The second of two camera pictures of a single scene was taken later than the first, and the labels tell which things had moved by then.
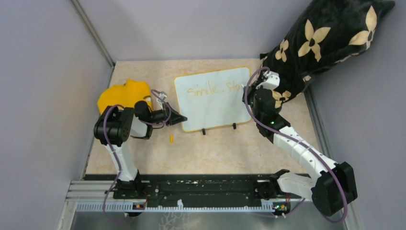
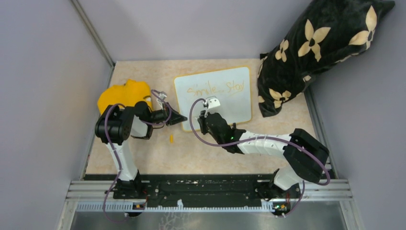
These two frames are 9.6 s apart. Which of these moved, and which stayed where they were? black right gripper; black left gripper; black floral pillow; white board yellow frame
Moved: black right gripper
Stayed: white board yellow frame; black left gripper; black floral pillow
